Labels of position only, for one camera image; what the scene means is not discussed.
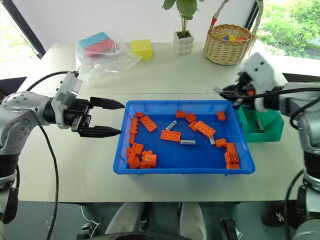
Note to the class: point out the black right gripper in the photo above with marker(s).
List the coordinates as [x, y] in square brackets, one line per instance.
[245, 87]

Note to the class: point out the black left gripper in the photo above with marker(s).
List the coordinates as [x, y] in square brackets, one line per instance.
[76, 110]

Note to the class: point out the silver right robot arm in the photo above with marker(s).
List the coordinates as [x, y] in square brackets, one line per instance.
[310, 120]

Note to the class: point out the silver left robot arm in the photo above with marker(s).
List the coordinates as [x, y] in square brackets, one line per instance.
[17, 115]

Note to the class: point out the green plastic bin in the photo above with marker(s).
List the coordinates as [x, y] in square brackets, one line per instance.
[268, 125]

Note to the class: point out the blue plastic bin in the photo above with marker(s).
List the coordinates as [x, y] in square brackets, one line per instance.
[185, 157]

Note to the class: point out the small orange toy brick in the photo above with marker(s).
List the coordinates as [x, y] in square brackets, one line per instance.
[221, 143]
[128, 152]
[180, 114]
[132, 139]
[221, 116]
[139, 115]
[193, 125]
[190, 117]

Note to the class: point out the long orange toy brick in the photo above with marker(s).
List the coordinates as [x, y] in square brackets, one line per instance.
[148, 123]
[205, 128]

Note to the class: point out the woven wicker basket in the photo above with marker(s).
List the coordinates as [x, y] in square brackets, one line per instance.
[227, 50]

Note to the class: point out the silver AA battery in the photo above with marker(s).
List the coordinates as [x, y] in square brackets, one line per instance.
[188, 142]
[172, 125]
[260, 124]
[212, 140]

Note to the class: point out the coloured toy pieces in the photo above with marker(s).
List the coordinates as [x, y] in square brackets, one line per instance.
[231, 38]

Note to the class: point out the clear plastic bag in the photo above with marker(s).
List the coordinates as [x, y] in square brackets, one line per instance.
[107, 60]

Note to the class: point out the large orange toy brick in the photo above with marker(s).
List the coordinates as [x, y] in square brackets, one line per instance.
[150, 159]

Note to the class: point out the white bubbly plant pot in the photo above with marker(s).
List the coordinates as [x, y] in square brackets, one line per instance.
[183, 42]

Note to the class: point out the flat orange three-hole brick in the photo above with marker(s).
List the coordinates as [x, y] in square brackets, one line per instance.
[170, 135]

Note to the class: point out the pink sponge block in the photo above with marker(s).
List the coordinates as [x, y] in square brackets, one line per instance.
[100, 48]

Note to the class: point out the yellow block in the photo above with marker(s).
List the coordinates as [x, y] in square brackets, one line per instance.
[142, 50]

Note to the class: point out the blue sponge block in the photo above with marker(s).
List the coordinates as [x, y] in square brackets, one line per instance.
[93, 40]

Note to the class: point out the green leafy plant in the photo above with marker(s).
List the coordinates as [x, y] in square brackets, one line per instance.
[185, 10]

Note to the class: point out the grey rounded robot leg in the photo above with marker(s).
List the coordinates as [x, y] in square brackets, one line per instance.
[125, 220]
[191, 220]

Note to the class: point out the black shoe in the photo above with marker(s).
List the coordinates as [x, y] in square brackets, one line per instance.
[273, 217]

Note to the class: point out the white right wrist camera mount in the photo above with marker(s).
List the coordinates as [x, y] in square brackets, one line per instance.
[262, 72]

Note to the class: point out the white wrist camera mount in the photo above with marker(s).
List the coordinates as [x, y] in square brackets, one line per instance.
[67, 90]
[262, 72]

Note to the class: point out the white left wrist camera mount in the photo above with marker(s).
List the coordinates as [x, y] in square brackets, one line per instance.
[67, 90]

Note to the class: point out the black window frame bar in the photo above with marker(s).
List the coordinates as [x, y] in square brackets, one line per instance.
[251, 15]
[23, 27]

